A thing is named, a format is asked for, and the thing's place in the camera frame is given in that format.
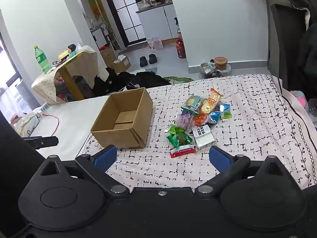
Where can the pink soft item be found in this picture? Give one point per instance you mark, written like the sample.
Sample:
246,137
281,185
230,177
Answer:
301,101

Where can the yellow and orange bread packet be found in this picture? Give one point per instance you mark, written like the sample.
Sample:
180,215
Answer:
210,103

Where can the green striped snack packet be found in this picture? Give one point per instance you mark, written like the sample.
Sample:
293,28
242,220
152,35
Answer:
185,109

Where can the black coat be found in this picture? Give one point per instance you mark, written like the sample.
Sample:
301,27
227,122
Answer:
309,54

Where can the tall cardboard box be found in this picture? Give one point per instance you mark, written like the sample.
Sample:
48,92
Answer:
107,54

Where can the wooden table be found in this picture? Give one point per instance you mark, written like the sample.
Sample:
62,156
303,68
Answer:
69,79

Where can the green cloth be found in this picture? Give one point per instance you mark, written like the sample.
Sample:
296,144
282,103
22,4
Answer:
178,79

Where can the green plastic bottle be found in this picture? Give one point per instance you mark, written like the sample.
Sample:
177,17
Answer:
42,60

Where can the dark-haired doll figure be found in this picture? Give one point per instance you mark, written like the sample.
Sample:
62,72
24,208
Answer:
71,50

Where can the black chair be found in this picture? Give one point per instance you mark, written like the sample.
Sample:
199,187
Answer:
282,42

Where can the clear plastic bag with jars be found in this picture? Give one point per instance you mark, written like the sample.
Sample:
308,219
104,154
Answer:
208,68

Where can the cardboard box with tissue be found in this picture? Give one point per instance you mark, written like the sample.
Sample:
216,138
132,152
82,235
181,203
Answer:
122,65

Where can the side table with cloth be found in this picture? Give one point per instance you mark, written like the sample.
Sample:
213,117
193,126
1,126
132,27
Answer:
86,62

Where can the red snack packet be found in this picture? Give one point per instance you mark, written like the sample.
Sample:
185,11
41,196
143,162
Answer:
182,151

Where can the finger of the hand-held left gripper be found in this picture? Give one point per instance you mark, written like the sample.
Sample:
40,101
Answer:
43,141

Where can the white appliance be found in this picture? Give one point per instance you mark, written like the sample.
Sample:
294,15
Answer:
99,38

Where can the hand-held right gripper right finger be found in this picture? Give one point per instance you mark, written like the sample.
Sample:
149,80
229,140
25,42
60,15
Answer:
219,157

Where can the black clothes pile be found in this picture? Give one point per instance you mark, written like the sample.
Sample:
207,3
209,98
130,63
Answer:
109,81

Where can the white cabinet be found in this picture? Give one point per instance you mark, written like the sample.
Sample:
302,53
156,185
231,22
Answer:
153,24

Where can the white snack packet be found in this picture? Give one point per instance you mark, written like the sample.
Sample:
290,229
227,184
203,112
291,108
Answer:
204,138

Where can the white bed sheet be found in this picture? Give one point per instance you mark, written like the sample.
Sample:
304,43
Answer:
74,119

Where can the white power strip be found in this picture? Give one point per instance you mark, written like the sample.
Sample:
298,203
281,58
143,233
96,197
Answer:
40,114

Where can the black framed sliding door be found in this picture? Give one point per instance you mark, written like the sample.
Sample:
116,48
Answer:
128,12

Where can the small orange snack packet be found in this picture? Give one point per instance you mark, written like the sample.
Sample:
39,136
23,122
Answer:
201,120

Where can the teal snack packet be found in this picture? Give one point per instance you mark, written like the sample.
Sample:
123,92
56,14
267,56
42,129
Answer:
194,103

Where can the white spray bottle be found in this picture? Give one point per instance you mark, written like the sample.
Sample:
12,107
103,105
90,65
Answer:
177,26

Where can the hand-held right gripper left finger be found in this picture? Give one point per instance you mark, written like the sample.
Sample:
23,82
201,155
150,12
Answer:
105,157

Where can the brown bucket with wooden lid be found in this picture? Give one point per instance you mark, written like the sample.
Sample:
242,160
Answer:
221,64

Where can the black bag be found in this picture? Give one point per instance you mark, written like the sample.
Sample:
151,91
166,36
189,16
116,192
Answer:
151,79

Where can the floral cloth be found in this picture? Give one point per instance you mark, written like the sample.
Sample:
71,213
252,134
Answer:
26,125

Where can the blue and green snack packet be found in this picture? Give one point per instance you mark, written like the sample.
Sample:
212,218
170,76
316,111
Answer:
225,111

